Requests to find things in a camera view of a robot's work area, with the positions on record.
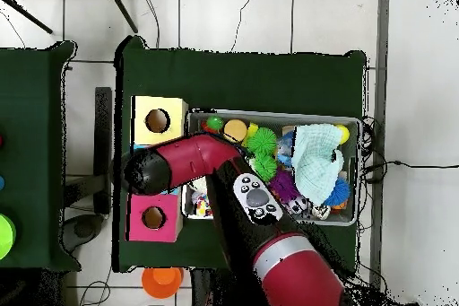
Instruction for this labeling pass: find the wooden box with three holes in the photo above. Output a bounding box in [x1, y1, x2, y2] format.
[125, 95, 190, 243]

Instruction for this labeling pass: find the lime green bowl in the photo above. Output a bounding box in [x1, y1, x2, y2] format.
[0, 213, 17, 261]

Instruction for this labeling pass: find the dark green table cloth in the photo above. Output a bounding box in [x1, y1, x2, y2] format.
[0, 40, 82, 273]
[112, 35, 368, 273]

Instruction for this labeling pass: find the green spiky ball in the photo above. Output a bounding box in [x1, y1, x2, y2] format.
[252, 153, 279, 182]
[246, 127, 278, 155]

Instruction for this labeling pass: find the yellow wooden block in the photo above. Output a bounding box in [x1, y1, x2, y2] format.
[245, 122, 260, 147]

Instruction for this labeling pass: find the mint green cloth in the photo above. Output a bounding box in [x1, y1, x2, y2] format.
[290, 123, 346, 206]

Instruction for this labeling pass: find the shallow mesh bin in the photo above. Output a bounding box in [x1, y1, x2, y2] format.
[180, 106, 362, 228]

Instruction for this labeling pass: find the orange plastic bucket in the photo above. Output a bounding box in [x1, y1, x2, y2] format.
[141, 267, 185, 300]

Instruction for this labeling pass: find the grey foot pedal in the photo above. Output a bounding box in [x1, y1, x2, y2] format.
[60, 213, 106, 254]

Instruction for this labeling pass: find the black cable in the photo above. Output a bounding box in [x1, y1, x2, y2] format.
[361, 159, 459, 174]

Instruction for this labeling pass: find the black tripod stand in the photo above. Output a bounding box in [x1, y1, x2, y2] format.
[0, 0, 139, 34]

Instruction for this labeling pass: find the blue spiky ball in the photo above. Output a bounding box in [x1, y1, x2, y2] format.
[323, 176, 351, 207]

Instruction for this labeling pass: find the yellow ball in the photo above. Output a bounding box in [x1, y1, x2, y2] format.
[335, 124, 351, 145]

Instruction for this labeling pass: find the multicolour spiky caterpillar toy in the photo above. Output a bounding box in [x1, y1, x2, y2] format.
[199, 114, 226, 136]

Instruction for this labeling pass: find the purple spiky ball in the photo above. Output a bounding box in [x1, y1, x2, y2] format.
[268, 167, 299, 204]

